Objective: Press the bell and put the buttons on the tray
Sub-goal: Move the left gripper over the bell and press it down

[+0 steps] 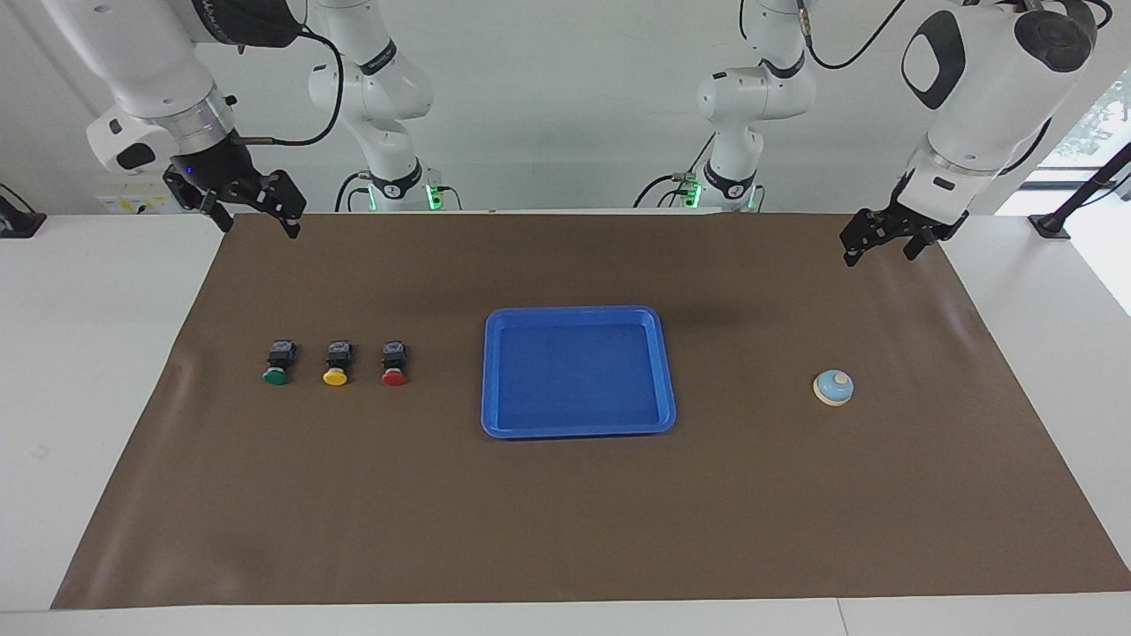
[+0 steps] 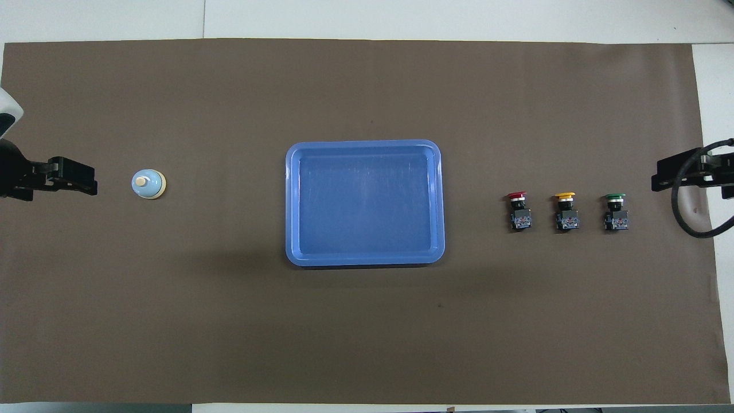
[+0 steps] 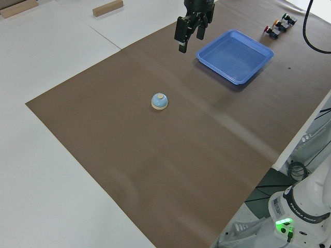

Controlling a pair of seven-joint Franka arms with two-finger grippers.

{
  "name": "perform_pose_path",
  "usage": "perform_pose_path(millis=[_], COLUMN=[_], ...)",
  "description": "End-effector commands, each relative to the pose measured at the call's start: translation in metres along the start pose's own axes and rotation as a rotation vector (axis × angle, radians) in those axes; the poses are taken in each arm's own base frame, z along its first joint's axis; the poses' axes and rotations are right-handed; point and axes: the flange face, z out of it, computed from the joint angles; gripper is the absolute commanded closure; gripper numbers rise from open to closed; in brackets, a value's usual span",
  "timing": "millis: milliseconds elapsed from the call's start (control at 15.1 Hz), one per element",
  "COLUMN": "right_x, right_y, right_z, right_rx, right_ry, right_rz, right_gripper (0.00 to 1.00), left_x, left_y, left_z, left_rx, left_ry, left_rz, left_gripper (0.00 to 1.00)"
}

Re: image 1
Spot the green push button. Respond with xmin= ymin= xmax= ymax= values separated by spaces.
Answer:
xmin=262 ymin=339 xmax=298 ymax=387

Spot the yellow push button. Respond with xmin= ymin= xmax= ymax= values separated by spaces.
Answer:
xmin=322 ymin=340 xmax=354 ymax=387

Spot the light blue call bell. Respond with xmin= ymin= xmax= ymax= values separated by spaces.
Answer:
xmin=813 ymin=368 xmax=855 ymax=407

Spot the blue plastic tray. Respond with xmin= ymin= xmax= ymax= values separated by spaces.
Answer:
xmin=481 ymin=306 xmax=678 ymax=440

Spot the black angled stand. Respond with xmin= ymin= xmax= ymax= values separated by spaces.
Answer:
xmin=1028 ymin=141 xmax=1131 ymax=239

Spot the brown table mat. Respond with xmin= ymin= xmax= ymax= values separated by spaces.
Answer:
xmin=50 ymin=212 xmax=1131 ymax=610

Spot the black base cable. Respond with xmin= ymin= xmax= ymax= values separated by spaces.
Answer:
xmin=334 ymin=170 xmax=376 ymax=213
xmin=632 ymin=132 xmax=717 ymax=210

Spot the white wall socket box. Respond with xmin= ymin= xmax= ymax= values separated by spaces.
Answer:
xmin=95 ymin=193 xmax=173 ymax=216

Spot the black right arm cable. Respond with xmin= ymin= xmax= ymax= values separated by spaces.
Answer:
xmin=232 ymin=0 xmax=345 ymax=147

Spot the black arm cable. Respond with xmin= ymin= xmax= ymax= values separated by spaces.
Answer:
xmin=793 ymin=0 xmax=911 ymax=72
xmin=232 ymin=0 xmax=345 ymax=147

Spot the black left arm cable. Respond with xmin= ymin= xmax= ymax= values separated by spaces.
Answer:
xmin=793 ymin=0 xmax=911 ymax=72

